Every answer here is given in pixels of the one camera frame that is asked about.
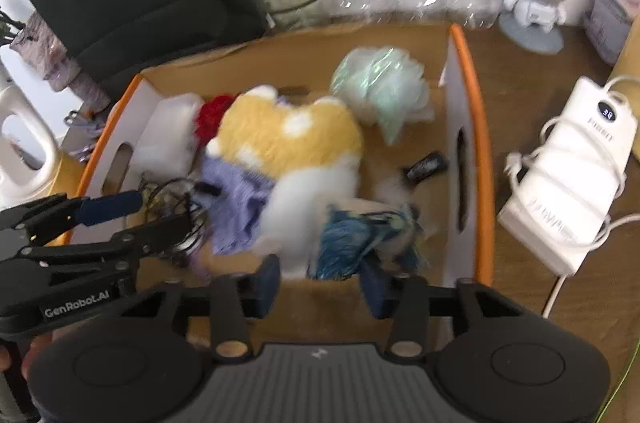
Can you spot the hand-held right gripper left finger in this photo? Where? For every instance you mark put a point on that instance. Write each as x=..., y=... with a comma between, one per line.
x=268, y=284

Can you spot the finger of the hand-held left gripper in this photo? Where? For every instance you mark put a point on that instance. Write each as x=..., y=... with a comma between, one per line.
x=150, y=235
x=107, y=207

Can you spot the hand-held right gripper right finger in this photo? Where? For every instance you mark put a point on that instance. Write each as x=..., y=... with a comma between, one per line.
x=375, y=292

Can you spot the blue tasselled toy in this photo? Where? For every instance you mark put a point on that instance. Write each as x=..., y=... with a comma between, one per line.
x=345, y=238

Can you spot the red artificial rose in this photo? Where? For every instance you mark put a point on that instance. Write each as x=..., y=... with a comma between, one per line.
x=212, y=118

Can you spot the small black object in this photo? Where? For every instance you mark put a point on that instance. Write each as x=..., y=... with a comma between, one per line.
x=425, y=167

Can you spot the orange cardboard box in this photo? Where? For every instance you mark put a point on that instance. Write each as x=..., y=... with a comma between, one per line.
x=465, y=183

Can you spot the clear plastic container white beads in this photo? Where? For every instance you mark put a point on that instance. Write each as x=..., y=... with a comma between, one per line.
x=167, y=138

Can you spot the person's left hand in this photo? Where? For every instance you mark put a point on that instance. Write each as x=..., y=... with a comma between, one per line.
x=35, y=353

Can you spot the purple knitted cloth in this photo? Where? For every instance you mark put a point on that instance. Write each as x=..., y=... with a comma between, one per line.
x=235, y=208

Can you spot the white detergent jug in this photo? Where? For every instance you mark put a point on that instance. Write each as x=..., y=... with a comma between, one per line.
x=42, y=143

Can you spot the yellow and white plush toy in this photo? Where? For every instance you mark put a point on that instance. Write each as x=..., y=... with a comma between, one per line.
x=290, y=138

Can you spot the pale green bath pouf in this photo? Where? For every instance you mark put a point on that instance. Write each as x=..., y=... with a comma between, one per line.
x=382, y=88

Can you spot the small grey box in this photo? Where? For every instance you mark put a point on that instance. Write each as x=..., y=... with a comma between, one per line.
x=610, y=23

